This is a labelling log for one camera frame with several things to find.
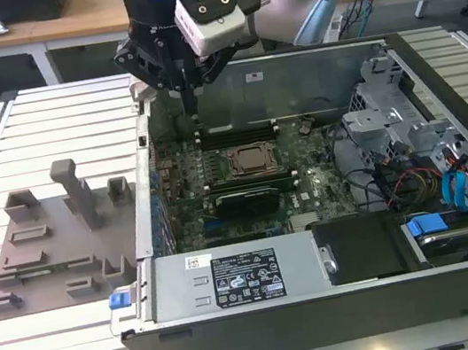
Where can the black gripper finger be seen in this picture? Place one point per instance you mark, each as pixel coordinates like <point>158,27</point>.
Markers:
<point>149,70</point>
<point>215,63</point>

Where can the green RAM stick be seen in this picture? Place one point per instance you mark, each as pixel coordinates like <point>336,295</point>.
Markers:
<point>37,273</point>

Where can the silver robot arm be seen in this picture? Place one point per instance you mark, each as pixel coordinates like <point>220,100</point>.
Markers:
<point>279,14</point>

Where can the black RAM slot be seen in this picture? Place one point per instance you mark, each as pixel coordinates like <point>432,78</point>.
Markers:
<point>249,182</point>
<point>289,181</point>
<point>236,132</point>
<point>235,126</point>
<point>237,142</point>
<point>290,185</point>
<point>248,178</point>
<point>236,137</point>

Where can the white plastic part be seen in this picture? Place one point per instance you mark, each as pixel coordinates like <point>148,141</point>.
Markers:
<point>140,89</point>

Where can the CPU socket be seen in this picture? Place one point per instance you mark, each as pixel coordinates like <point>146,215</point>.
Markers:
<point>231,164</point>

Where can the silver CPU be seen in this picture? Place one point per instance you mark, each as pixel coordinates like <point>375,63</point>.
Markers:
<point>254,159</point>

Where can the green motherboard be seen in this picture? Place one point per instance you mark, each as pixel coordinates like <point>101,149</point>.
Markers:
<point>307,158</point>

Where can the silver metal drive cage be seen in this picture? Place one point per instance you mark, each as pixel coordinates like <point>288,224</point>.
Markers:
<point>380,123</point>

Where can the grey-brown parts rack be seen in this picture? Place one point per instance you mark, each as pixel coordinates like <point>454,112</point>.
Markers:
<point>62,248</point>

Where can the grey power supply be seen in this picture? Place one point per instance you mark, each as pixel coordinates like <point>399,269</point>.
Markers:
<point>176,289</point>

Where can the blue latch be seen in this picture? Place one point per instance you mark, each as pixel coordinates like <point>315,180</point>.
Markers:
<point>117,301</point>

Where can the black plastic shroud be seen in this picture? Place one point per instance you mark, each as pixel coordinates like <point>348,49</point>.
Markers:
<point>358,248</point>

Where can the black PC case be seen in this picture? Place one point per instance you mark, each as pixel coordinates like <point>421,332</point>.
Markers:
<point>330,320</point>

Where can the hard disk in blue carrier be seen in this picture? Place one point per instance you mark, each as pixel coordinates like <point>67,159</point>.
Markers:
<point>455,232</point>

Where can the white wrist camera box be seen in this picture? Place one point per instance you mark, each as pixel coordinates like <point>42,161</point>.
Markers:
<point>218,25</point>

